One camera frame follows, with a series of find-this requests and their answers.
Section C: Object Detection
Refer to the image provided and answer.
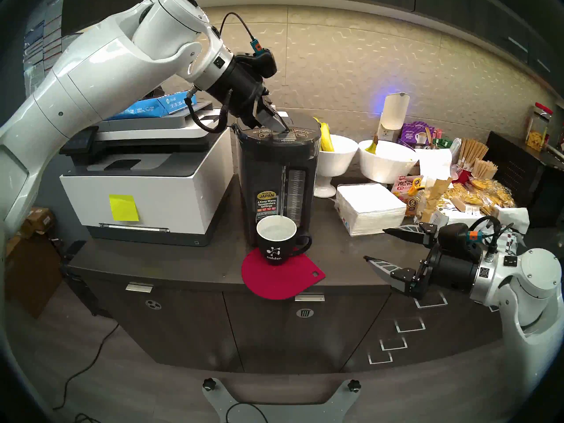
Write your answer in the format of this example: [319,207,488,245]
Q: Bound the white grey office printer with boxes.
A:
[59,101,234,247]

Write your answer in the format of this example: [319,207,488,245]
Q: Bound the white plug-in wall device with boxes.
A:
[377,93,410,141]

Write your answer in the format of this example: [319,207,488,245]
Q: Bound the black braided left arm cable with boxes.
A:
[187,89,232,134]

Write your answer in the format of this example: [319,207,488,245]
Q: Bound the white pedestal bowl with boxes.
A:
[314,135,359,198]

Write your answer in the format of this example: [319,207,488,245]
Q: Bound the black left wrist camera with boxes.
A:
[234,48,278,79]

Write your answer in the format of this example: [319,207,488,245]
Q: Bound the black floor cable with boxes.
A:
[50,323,119,423]

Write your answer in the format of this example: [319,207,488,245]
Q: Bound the short wooden stirrer bundle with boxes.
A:
[471,159,498,180]

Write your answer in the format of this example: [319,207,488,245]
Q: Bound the blue banded wall poster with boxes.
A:
[23,0,67,94]

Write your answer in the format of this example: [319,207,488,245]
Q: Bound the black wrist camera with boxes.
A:
[438,223,483,253]
[234,48,278,79]

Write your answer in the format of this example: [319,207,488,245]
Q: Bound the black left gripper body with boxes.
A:
[206,62,270,128]

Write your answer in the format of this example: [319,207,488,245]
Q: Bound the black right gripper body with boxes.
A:
[412,239,482,300]

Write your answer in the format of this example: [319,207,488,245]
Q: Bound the large cardboard box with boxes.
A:
[4,233,62,319]

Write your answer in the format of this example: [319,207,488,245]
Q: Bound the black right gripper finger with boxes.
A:
[363,256,417,293]
[382,222,440,247]

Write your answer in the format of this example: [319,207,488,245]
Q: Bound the yellow sticky note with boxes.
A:
[109,194,140,222]

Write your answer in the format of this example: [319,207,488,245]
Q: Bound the white napkin stack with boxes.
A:
[335,183,407,237]

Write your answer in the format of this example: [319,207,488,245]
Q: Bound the grey robot base frame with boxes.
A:
[203,378,361,423]

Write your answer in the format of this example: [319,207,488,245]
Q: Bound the pink snack packet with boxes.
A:
[392,175,423,202]

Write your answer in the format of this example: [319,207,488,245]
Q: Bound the small cardboard box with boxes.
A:
[20,208,56,235]

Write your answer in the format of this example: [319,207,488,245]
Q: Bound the blue printer paper ream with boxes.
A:
[106,94,197,121]

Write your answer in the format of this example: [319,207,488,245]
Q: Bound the black electric water dispenser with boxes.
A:
[232,111,322,247]

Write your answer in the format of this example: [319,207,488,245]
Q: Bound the yellow snack packet pile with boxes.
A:
[443,178,516,209]

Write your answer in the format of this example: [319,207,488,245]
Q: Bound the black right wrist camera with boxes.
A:
[438,223,483,253]

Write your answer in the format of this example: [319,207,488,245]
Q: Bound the brown paper bag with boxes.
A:
[419,176,453,222]

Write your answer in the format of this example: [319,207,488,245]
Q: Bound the tall wooden stirrer bundle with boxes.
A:
[458,138,489,167]

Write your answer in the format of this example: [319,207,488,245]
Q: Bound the white patterned cloth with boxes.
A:
[493,208,529,255]

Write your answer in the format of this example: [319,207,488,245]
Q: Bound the wide white bowl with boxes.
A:
[358,139,419,184]

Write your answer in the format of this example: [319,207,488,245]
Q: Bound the white paper towel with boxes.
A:
[416,148,453,180]

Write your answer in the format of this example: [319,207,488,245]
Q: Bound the black mug white inside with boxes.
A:
[256,215,312,266]

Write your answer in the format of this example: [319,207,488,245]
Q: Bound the yellow banana bunch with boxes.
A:
[314,117,334,152]

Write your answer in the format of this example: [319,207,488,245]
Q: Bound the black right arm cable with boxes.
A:
[469,215,514,262]

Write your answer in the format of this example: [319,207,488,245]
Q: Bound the clear jar red lid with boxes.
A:
[525,102,553,152]

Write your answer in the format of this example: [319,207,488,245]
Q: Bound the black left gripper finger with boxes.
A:
[254,111,288,132]
[263,98,290,130]

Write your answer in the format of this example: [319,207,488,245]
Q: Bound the red silicone mat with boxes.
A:
[241,247,326,301]

